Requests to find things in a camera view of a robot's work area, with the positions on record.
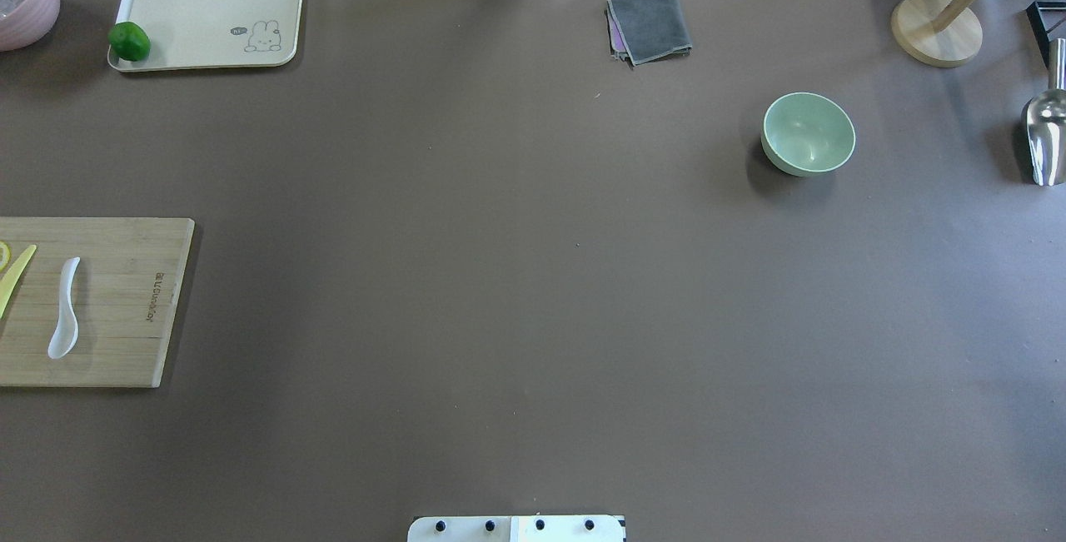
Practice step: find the light green bowl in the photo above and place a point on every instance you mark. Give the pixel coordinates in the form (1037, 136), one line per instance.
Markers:
(804, 134)

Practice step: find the white ceramic spoon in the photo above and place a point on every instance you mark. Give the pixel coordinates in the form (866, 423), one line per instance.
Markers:
(67, 330)

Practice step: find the pink ribbed bowl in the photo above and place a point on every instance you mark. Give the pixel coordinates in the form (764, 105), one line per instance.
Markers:
(25, 22)

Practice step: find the grey folded cloth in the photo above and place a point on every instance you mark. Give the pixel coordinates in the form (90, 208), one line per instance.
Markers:
(644, 31)

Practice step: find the cream rabbit tray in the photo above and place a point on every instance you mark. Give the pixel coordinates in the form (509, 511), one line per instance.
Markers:
(200, 34)

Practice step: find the bamboo cutting board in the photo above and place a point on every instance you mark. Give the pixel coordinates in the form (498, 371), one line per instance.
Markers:
(126, 293)

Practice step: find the green lime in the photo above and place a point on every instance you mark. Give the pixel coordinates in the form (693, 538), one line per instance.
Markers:
(129, 41)

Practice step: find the wooden mug tree stand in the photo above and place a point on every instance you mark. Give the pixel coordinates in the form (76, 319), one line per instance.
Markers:
(940, 33)

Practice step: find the metal scoop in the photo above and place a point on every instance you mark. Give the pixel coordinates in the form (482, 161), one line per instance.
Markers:
(1044, 119)

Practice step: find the yellow plastic knife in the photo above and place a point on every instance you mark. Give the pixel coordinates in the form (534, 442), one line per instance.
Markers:
(13, 275)

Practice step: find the upper lemon slice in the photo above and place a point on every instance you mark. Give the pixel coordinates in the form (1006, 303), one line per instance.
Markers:
(5, 255)

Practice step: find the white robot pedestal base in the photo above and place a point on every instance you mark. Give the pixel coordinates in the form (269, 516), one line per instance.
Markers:
(518, 528)

